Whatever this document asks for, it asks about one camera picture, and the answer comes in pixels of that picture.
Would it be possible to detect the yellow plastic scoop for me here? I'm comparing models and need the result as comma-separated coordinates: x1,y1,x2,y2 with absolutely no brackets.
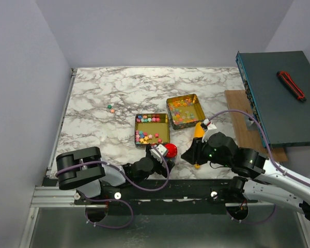
194,122,205,169

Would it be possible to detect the black mounting rail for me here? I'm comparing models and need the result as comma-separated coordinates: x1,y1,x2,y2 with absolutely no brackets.
41,178,259,215

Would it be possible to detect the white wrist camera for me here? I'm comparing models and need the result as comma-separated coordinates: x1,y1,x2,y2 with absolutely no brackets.
150,144,168,163
201,119,218,143

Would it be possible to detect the clear glass jar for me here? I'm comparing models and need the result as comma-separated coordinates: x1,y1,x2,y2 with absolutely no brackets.
170,155,178,166

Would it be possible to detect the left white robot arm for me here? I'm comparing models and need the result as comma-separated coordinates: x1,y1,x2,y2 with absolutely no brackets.
55,143,178,204

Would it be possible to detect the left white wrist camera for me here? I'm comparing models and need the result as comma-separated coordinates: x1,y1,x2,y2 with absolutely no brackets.
150,144,168,163

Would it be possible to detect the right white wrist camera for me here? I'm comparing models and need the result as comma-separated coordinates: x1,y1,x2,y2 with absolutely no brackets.
201,119,218,143

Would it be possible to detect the tin of paper stars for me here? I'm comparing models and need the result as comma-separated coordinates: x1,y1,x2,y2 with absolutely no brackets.
134,113,171,149

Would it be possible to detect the tin of gummy candies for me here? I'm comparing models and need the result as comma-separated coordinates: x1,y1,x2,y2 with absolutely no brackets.
166,94,206,130

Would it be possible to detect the red jar lid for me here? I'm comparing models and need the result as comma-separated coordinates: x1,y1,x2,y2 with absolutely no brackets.
164,143,178,159

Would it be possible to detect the dark grey metal box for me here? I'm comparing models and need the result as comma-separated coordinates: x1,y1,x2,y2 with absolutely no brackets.
236,51,310,148

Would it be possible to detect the small metal bracket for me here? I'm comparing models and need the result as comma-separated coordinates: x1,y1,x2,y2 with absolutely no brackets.
244,116,258,131

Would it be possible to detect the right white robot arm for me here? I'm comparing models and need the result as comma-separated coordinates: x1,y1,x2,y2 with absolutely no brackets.
181,132,310,221

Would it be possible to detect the red black utility knife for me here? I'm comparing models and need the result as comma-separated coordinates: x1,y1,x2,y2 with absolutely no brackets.
276,71,306,102

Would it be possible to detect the wooden board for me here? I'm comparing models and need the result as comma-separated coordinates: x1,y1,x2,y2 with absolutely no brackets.
224,89,287,162

